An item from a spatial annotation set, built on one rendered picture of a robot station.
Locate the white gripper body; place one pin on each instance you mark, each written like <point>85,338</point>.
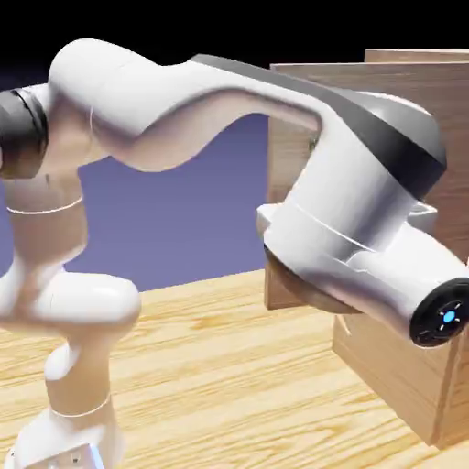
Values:
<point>425,215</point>

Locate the light wood cabinet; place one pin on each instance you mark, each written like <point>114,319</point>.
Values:
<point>395,373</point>

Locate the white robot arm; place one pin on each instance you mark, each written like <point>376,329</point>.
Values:
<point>205,110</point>

